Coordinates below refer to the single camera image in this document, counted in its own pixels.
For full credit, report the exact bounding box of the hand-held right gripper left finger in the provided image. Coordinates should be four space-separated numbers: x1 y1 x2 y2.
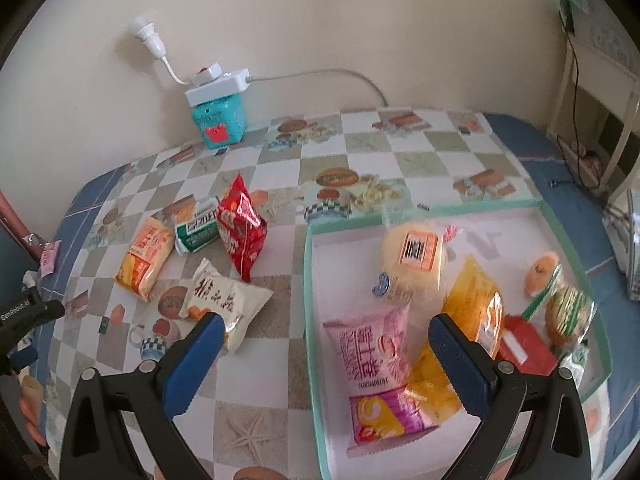
66 311 224 480

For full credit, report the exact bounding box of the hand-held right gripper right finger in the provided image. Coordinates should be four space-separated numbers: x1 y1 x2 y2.
428 312 592 480

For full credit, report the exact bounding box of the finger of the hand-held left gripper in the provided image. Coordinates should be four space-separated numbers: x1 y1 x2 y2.
32 301 67 327
9 346 41 372

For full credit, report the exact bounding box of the yellow bread packet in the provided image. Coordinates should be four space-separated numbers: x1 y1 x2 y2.
405 255 505 418

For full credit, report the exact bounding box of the red snack packet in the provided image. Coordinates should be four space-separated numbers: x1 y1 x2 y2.
495 314 558 376

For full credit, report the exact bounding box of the pink snack packet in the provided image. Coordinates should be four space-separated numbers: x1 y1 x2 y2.
322 305 441 458

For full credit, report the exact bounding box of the round bread packet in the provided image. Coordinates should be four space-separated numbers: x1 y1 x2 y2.
381 220 458 303

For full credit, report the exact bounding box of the orange snack packet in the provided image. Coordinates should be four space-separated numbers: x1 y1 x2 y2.
115 215 176 303

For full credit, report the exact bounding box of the green striped burger packet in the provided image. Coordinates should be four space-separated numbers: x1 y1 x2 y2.
522 262 598 351

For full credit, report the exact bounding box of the orange bun packet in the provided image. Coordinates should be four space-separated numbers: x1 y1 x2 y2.
524 252 561 297

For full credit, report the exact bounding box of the green white snack packet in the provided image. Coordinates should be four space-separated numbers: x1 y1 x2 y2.
174 196 221 255

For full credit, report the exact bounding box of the teal-edged white tray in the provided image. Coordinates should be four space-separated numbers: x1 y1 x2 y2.
304 199 613 480

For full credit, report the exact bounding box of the red crimped snack bag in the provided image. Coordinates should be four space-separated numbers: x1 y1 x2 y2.
217 174 268 283

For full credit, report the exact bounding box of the small pink packet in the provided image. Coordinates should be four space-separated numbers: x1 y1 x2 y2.
37 240 63 276

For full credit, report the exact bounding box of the pink pole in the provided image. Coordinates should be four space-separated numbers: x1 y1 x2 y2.
0 192 41 261

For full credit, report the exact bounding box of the checkered printed tablecloth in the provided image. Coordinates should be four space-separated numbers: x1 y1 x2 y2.
20 107 640 480

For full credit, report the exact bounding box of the clear plastic container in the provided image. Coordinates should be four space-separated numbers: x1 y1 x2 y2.
602 180 640 301

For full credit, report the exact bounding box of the teal box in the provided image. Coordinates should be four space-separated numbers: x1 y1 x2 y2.
191 94 248 150

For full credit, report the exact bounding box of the white power strip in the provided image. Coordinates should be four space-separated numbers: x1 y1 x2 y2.
185 62 252 107

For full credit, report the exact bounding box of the short white cable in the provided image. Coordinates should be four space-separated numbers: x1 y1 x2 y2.
161 55 193 86

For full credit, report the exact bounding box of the white charger with cable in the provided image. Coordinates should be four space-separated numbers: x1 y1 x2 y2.
127 16 168 58

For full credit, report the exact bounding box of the long white cable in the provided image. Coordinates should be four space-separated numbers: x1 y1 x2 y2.
247 69 390 108

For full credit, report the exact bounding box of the black cable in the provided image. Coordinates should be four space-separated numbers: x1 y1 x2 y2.
557 0 608 191

